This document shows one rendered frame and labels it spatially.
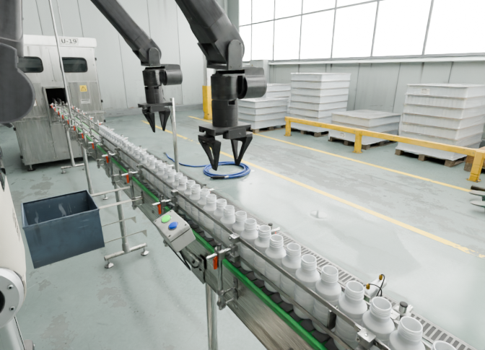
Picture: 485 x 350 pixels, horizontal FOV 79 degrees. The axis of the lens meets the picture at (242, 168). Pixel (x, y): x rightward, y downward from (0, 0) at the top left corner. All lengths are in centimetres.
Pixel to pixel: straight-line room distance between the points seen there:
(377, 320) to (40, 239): 142
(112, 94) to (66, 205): 985
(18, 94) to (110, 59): 1118
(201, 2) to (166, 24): 1181
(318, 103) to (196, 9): 701
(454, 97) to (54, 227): 579
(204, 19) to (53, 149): 547
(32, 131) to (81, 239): 431
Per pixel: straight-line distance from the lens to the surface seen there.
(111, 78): 1163
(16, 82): 49
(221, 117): 63
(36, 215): 195
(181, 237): 102
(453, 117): 614
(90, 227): 168
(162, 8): 1245
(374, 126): 680
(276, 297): 91
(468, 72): 787
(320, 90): 751
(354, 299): 72
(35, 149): 594
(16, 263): 78
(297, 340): 87
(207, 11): 60
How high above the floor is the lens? 161
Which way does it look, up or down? 18 degrees down
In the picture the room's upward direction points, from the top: straight up
